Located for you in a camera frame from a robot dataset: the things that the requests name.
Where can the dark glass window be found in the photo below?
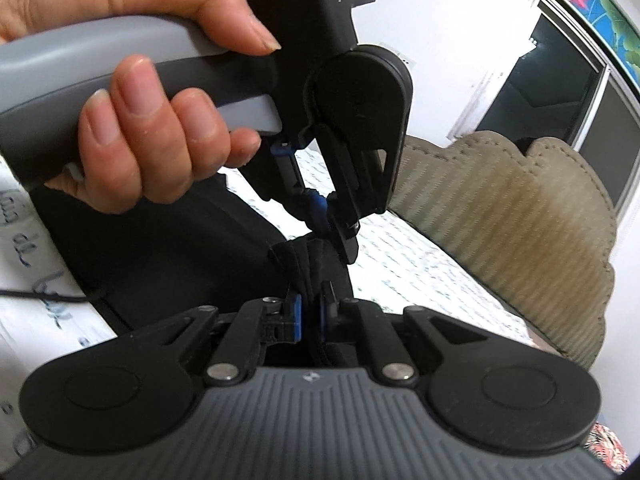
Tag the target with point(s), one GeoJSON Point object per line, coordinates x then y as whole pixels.
{"type": "Point", "coordinates": [555, 90]}

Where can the floral patterned cloth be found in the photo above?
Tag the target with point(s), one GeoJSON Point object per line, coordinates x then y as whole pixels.
{"type": "Point", "coordinates": [607, 452]}

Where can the black pants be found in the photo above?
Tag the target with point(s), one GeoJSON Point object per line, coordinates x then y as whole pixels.
{"type": "Point", "coordinates": [175, 260]}

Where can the lotus flower painting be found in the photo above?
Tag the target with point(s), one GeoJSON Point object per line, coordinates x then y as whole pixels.
{"type": "Point", "coordinates": [600, 0]}

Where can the olive quilted headboard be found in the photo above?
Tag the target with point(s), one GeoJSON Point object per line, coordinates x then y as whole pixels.
{"type": "Point", "coordinates": [500, 210]}

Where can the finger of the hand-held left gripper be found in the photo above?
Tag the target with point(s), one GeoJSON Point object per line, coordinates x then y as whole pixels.
{"type": "Point", "coordinates": [287, 180]}
{"type": "Point", "coordinates": [345, 210]}

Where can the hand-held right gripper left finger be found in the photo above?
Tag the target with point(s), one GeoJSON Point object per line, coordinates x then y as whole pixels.
{"type": "Point", "coordinates": [296, 317]}

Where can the white script-printed bedsheet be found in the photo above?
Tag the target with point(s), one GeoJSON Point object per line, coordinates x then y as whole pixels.
{"type": "Point", "coordinates": [425, 270]}

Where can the person's left hand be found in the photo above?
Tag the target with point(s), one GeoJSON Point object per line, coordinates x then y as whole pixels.
{"type": "Point", "coordinates": [150, 150]}

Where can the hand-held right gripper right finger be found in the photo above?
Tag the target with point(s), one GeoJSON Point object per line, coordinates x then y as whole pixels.
{"type": "Point", "coordinates": [326, 317]}

